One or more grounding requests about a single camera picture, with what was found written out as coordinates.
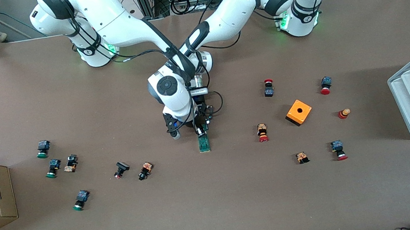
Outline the green load switch white handle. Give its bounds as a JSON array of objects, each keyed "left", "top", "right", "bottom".
[{"left": 196, "top": 132, "right": 212, "bottom": 153}]

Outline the red pushbutton orange block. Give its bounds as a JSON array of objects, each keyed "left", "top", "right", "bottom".
[{"left": 256, "top": 123, "right": 270, "bottom": 143}]

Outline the red pushbutton black block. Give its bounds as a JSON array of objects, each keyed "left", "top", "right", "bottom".
[{"left": 263, "top": 78, "right": 275, "bottom": 98}]

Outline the orange black contact block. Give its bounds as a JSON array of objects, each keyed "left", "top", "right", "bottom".
[{"left": 295, "top": 151, "right": 310, "bottom": 165}]

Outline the red mushroom pushbutton blue block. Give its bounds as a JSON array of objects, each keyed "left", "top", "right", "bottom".
[
  {"left": 330, "top": 139, "right": 349, "bottom": 162},
  {"left": 318, "top": 76, "right": 334, "bottom": 96}
]

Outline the black selector switch orange block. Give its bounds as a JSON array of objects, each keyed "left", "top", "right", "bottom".
[{"left": 137, "top": 161, "right": 155, "bottom": 181}]

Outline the black square pushbutton switch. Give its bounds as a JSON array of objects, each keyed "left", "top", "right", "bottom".
[{"left": 112, "top": 160, "right": 132, "bottom": 180}]

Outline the orange button enclosure box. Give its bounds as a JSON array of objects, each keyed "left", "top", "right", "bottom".
[{"left": 283, "top": 98, "right": 314, "bottom": 128}]

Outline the black selector switch tan block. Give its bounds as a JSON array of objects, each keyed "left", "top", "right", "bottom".
[{"left": 62, "top": 153, "right": 80, "bottom": 174}]

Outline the green mushroom pushbutton switch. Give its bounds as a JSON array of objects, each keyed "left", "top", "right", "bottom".
[
  {"left": 35, "top": 139, "right": 53, "bottom": 159},
  {"left": 70, "top": 189, "right": 92, "bottom": 212},
  {"left": 43, "top": 158, "right": 63, "bottom": 180}
]

